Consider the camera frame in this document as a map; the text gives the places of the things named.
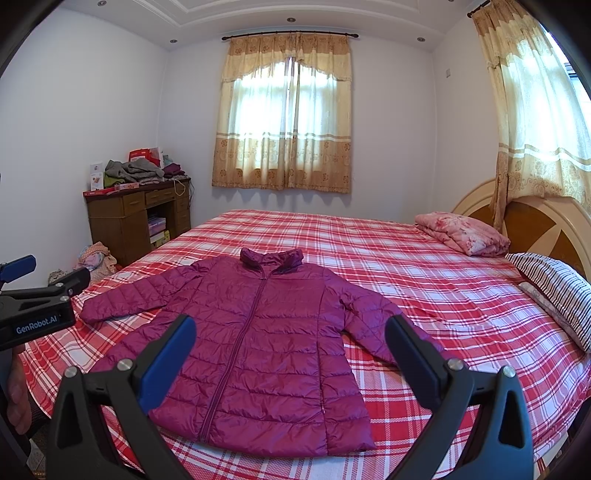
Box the magenta puffer jacket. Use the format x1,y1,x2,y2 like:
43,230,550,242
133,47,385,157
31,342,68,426
80,249,400,458

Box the pink clothes pile on floor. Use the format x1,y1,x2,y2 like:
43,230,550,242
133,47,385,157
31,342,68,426
72,242,120,285

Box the grey folded clothes pile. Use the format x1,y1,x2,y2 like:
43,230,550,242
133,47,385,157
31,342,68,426
104,158,164,183

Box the purple folded clothes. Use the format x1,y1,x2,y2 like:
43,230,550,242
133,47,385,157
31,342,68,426
163,163,185,179

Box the person's left hand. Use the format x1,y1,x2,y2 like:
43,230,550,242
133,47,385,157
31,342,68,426
7,345,32,435

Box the brown wooden desk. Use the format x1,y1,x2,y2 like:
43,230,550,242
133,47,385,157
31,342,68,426
84,177,191,267

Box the boxes inside desk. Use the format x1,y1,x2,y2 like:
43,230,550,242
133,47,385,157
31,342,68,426
148,217,170,249

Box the white card on desk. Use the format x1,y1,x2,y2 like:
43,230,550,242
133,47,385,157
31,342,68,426
89,162,104,191

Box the red plaid bed sheet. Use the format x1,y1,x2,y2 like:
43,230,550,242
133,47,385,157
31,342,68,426
20,208,591,480

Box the red box on desk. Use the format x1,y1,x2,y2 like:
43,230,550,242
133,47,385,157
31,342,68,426
128,147,161,166

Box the striped pillow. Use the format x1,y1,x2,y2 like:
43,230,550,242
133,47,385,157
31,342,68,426
506,253,590,354

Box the folded pink floral quilt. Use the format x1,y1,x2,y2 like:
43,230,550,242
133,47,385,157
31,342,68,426
415,212,511,257

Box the wooden bed headboard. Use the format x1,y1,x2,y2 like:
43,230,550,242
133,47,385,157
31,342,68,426
451,179,591,280

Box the beige window curtain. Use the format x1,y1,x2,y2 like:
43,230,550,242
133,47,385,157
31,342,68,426
212,32,353,194

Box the beige side curtain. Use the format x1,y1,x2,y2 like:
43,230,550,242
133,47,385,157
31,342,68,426
472,1,590,228

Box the black curtain rod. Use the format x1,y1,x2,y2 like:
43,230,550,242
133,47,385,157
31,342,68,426
220,31,361,42

